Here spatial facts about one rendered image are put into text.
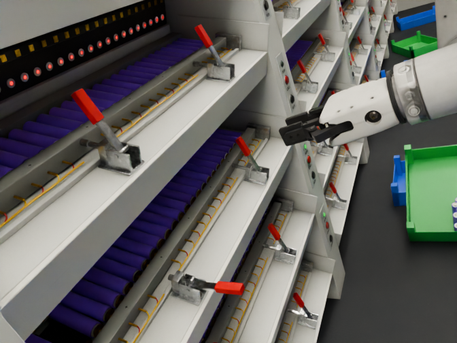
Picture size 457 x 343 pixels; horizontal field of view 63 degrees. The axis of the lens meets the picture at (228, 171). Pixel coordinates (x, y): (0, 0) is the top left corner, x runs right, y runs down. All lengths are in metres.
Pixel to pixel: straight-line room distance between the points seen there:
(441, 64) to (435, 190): 0.81
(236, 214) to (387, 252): 0.68
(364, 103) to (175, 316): 0.36
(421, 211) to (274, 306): 0.69
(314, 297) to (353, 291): 0.17
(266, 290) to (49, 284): 0.48
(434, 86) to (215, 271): 0.36
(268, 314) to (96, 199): 0.43
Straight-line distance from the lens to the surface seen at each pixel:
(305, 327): 0.92
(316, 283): 1.00
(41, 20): 0.38
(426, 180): 1.33
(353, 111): 0.53
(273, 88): 0.77
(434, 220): 1.26
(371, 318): 1.05
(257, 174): 0.67
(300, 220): 0.88
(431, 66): 0.53
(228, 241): 0.57
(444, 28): 0.63
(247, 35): 0.76
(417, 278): 1.13
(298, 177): 0.86
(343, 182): 1.33
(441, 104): 0.53
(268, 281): 0.75
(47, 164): 0.41
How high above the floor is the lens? 0.81
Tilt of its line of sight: 25 degrees down
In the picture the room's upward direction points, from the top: 21 degrees counter-clockwise
